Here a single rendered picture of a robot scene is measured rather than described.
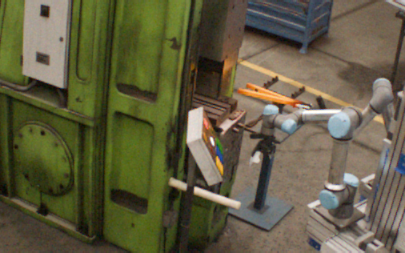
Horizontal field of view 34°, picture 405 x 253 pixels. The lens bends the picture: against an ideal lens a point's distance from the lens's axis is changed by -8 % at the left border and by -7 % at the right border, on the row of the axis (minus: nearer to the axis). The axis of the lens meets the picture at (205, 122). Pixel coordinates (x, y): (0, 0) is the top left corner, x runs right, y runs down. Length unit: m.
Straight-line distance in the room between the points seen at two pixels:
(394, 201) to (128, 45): 1.74
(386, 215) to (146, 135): 1.49
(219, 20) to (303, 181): 2.08
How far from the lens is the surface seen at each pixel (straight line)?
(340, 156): 3.55
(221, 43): 3.99
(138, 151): 4.28
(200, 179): 4.48
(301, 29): 8.03
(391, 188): 3.77
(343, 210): 3.83
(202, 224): 4.62
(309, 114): 3.77
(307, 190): 5.56
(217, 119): 4.25
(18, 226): 4.85
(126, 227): 4.56
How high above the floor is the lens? 2.97
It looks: 28 degrees down
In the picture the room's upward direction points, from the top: 7 degrees clockwise
